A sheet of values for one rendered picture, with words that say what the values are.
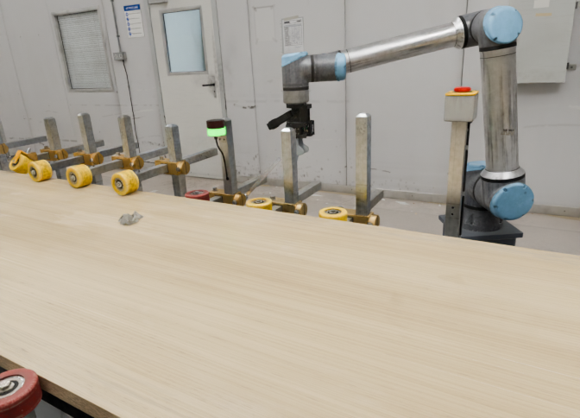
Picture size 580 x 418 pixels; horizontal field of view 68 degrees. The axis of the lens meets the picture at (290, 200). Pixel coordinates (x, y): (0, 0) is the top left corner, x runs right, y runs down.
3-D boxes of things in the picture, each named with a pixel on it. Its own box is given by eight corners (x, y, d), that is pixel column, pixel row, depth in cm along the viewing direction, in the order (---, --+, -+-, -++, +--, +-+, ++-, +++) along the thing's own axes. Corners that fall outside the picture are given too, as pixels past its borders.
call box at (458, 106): (448, 120, 115) (450, 90, 113) (476, 121, 112) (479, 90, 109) (443, 124, 109) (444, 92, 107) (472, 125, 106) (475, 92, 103)
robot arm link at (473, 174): (489, 194, 190) (494, 155, 185) (509, 208, 174) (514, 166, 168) (455, 197, 190) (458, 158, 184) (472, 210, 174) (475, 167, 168)
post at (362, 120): (359, 262, 140) (359, 111, 125) (369, 263, 138) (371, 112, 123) (356, 266, 137) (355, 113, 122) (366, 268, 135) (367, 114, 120)
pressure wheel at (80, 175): (80, 160, 163) (94, 172, 161) (77, 176, 167) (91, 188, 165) (66, 163, 158) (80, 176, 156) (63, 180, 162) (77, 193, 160)
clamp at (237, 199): (217, 200, 164) (216, 187, 162) (247, 205, 157) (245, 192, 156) (208, 205, 159) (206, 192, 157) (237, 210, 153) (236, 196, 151)
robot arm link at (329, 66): (343, 52, 152) (308, 53, 152) (348, 52, 141) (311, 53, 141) (343, 79, 155) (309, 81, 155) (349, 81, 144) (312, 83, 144)
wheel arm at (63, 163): (134, 148, 215) (132, 141, 214) (138, 148, 214) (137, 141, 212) (36, 173, 175) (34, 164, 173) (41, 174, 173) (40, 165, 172)
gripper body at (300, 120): (305, 140, 149) (304, 104, 145) (284, 139, 153) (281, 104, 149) (315, 136, 155) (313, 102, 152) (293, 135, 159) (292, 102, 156)
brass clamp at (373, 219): (340, 221, 140) (339, 206, 139) (380, 226, 134) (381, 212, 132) (332, 227, 135) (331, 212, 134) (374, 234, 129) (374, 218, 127)
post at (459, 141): (442, 271, 128) (452, 118, 113) (459, 275, 125) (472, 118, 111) (438, 278, 124) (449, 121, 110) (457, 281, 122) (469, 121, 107)
